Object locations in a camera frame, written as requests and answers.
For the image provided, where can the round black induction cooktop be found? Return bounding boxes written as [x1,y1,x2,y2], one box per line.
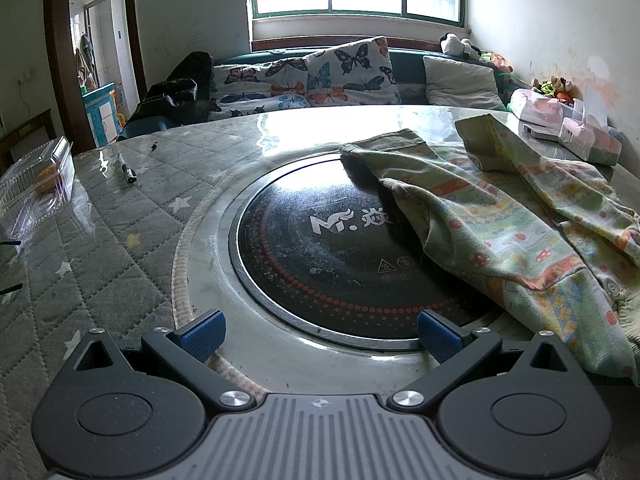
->
[229,155,506,351]

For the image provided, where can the brown door frame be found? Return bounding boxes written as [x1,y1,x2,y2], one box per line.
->
[42,0,148,153]

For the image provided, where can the black silver marker pen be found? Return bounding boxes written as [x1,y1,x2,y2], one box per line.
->
[116,152,138,186]

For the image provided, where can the panda plush toy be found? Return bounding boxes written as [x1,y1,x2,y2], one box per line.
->
[440,33,481,58]

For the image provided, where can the grey pillow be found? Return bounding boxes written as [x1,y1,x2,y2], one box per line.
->
[422,55,507,112]

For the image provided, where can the pink tissue pack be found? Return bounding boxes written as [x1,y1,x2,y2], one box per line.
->
[507,88,566,123]

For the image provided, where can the translucent plastic bin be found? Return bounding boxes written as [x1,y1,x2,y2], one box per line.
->
[561,97,587,122]

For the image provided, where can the brown plush toys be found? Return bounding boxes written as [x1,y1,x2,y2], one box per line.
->
[531,76,575,103]

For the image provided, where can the teal sofa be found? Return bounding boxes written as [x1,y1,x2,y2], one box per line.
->
[117,47,531,141]

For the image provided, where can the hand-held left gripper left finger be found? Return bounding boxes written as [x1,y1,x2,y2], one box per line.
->
[65,309,255,413]

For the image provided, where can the butterfly print cushion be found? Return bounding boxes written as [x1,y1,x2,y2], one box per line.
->
[212,56,310,98]
[305,36,403,108]
[206,91,312,122]

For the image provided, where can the dark wooden furniture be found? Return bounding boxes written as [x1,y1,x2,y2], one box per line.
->
[0,109,57,173]

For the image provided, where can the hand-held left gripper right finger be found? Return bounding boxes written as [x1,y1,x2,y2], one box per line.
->
[387,310,582,412]

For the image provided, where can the hanging clothes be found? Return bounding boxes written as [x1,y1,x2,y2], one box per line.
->
[75,32,97,88]

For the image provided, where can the small flat box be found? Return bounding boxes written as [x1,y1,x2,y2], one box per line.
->
[520,122,561,142]

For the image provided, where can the pink tissue box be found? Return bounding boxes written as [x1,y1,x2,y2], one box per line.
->
[559,82,623,166]

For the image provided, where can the clear plastic container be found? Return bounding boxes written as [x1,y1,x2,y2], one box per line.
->
[0,136,76,241]

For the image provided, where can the pink green plush toy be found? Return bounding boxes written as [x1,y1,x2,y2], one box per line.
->
[482,52,516,74]

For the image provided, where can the green patterned children's top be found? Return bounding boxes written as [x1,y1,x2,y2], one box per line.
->
[340,115,640,378]

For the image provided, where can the grey quilted star table cover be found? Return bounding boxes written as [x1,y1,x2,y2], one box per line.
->
[0,105,640,480]

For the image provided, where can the blue toy cabinet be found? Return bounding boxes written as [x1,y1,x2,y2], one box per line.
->
[81,81,121,146]

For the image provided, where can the black clothing pile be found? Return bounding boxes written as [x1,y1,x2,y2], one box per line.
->
[135,51,216,126]

